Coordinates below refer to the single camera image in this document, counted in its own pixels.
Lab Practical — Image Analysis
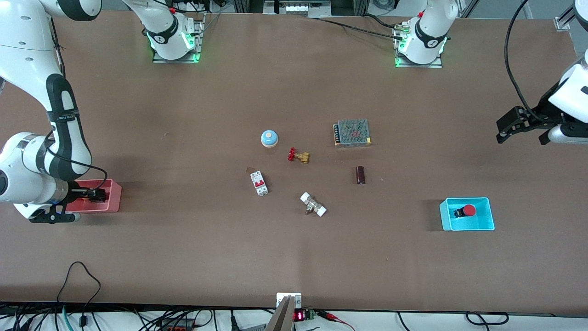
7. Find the pink plastic box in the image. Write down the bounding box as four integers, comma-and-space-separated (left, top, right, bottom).
66, 179, 122, 213

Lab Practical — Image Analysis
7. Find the cyan plastic box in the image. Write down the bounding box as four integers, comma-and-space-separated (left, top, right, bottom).
440, 197, 495, 231

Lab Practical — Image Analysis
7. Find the metal mesh power supply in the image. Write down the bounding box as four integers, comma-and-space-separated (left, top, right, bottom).
334, 119, 372, 148

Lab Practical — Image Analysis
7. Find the white red circuit breaker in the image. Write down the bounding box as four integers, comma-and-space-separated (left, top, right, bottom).
250, 171, 270, 197

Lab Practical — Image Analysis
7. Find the metal fitting with white caps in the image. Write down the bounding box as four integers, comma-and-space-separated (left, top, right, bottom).
300, 192, 327, 217

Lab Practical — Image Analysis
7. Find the grey equipment rack unit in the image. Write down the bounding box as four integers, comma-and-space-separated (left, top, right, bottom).
263, 0, 332, 15

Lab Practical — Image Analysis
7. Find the red clip lead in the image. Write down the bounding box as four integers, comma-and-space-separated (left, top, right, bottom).
317, 310, 355, 331

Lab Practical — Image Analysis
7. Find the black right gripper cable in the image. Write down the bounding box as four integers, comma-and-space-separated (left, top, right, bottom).
45, 18, 108, 190

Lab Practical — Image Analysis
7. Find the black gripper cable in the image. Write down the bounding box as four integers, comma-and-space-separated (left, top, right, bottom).
45, 18, 108, 190
504, 0, 538, 122

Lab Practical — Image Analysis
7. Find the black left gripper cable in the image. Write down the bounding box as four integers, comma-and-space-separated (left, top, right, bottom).
504, 0, 538, 122

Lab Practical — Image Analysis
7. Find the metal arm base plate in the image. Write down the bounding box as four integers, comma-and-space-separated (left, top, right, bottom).
394, 23, 443, 68
153, 13, 203, 64

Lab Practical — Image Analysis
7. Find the aluminium frame profile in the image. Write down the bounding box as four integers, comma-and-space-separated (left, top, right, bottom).
554, 0, 588, 31

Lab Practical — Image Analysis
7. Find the black looped cable with plug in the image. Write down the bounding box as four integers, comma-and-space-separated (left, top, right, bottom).
57, 261, 102, 329

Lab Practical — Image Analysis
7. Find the black cable on table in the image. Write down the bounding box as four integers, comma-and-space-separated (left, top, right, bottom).
312, 16, 407, 36

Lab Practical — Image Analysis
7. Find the black coiled cable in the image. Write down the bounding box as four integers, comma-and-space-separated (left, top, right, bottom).
465, 312, 509, 326

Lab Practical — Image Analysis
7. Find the grey metal camera bracket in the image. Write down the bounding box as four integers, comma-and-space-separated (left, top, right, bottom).
266, 292, 303, 331

